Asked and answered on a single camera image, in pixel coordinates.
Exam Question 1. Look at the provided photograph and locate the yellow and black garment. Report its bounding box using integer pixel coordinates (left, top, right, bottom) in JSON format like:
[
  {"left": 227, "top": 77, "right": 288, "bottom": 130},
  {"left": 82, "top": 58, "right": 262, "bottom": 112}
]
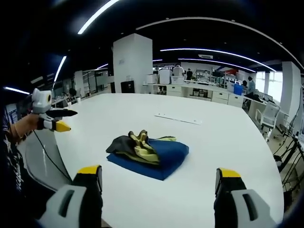
[{"left": 105, "top": 129, "right": 177, "bottom": 165}]

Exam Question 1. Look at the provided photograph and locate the person's dark printed clothing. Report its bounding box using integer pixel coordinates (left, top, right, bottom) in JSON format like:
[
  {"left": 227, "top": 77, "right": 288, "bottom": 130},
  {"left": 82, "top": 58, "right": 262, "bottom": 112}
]
[{"left": 0, "top": 104, "right": 34, "bottom": 216}]

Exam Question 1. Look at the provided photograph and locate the white plastic crate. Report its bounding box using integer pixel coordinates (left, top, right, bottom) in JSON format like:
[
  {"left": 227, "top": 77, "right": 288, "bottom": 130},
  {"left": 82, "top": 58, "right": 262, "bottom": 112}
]
[{"left": 171, "top": 76, "right": 185, "bottom": 86}]

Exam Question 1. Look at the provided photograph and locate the blue plastic bin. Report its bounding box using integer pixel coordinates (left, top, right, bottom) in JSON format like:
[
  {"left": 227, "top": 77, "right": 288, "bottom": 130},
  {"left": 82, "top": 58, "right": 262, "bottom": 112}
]
[{"left": 233, "top": 83, "right": 244, "bottom": 96}]

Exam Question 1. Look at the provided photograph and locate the blue garment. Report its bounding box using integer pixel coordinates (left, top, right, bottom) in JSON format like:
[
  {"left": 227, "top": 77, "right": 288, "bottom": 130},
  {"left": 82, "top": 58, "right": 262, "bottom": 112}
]
[{"left": 106, "top": 139, "right": 190, "bottom": 181}]

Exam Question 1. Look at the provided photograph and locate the white box appliance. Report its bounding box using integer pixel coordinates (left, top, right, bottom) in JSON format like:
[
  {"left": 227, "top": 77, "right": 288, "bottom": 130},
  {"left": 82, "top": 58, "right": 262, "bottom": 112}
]
[{"left": 158, "top": 68, "right": 172, "bottom": 85}]

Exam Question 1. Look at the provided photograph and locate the grey chair back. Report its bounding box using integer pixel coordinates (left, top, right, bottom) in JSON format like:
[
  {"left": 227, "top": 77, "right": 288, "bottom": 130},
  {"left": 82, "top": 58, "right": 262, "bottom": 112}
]
[{"left": 18, "top": 129, "right": 72, "bottom": 192}]

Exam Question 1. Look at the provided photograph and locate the white storage shelf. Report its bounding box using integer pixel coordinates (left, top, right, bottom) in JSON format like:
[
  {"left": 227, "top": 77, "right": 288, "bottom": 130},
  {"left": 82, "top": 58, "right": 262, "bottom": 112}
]
[{"left": 195, "top": 68, "right": 214, "bottom": 83}]

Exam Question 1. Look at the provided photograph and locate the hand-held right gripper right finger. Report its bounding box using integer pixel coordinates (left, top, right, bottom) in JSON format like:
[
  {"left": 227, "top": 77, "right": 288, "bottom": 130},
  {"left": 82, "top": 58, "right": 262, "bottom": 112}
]
[{"left": 213, "top": 167, "right": 277, "bottom": 228}]

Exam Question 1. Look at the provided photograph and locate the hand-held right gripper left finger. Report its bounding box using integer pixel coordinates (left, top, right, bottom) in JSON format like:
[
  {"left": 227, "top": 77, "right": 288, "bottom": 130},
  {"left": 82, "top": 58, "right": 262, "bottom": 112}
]
[{"left": 39, "top": 165, "right": 104, "bottom": 228}]

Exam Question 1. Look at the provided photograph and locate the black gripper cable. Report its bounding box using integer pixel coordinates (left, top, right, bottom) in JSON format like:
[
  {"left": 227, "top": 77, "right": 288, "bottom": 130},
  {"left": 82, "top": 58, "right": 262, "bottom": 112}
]
[{"left": 32, "top": 130, "right": 72, "bottom": 181}]

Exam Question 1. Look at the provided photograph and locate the black cabinet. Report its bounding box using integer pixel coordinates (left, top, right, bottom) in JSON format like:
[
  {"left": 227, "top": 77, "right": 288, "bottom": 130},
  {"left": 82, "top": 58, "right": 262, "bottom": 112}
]
[{"left": 120, "top": 80, "right": 135, "bottom": 94}]

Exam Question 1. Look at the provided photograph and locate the black stand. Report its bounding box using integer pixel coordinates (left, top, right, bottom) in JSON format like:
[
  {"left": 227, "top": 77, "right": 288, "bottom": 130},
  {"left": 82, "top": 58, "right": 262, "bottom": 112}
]
[{"left": 272, "top": 134, "right": 304, "bottom": 187}]

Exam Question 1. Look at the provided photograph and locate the white counter with drawers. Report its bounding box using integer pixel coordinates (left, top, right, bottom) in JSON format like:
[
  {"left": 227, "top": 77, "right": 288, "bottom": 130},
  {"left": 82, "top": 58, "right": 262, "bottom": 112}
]
[{"left": 142, "top": 82, "right": 246, "bottom": 108}]

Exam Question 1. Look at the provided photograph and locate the white flat strip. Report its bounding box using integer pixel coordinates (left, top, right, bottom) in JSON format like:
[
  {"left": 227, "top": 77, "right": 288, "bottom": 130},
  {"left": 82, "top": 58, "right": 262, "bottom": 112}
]
[{"left": 154, "top": 112, "right": 203, "bottom": 125}]

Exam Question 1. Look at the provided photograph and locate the white mesh office chair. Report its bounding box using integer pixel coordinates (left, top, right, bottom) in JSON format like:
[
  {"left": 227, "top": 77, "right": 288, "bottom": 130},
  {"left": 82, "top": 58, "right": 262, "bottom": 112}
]
[{"left": 255, "top": 101, "right": 281, "bottom": 141}]

